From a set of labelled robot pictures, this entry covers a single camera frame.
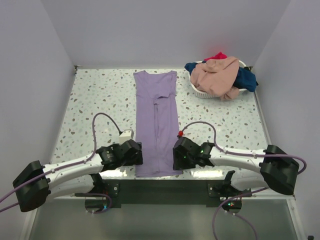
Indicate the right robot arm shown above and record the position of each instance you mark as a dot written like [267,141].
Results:
[263,168]

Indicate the peach pink t shirt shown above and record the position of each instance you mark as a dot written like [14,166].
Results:
[216,77]

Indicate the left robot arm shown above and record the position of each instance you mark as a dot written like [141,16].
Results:
[36,182]

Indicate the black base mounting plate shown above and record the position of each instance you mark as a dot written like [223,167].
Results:
[166,192]

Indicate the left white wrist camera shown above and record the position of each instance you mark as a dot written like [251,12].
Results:
[127,134]

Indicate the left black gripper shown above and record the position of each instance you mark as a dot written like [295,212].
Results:
[136,159]

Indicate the lavender t shirt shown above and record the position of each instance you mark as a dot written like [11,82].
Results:
[157,123]

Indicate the navy blue t shirt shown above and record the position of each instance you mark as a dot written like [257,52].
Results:
[244,80]

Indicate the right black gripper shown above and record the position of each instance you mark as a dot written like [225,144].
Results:
[178,164]

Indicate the white laundry basket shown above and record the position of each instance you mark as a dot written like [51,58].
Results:
[204,95]

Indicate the red t shirt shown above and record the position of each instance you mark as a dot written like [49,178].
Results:
[218,56]

